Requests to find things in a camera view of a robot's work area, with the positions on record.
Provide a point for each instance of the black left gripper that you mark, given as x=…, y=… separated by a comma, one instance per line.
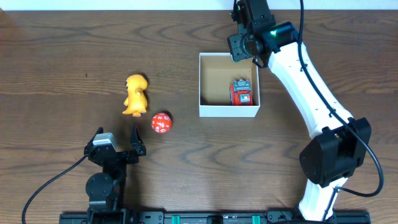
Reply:
x=121, y=156

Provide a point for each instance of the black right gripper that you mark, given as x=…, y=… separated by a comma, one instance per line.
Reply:
x=236, y=50

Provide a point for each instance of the orange dinosaur toy figure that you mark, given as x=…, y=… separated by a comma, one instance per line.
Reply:
x=136, y=101

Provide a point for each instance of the white cardboard box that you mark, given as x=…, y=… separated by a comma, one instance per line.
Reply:
x=217, y=72

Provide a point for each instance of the red toy robot car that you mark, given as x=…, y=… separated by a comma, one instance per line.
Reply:
x=241, y=93

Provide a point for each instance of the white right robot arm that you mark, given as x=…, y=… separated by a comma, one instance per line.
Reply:
x=338, y=143

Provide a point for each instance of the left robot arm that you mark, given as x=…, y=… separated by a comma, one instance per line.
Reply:
x=106, y=188

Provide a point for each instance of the red ball with white letters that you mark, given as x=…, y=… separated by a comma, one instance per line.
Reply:
x=161, y=123

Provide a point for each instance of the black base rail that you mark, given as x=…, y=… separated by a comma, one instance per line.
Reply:
x=186, y=217

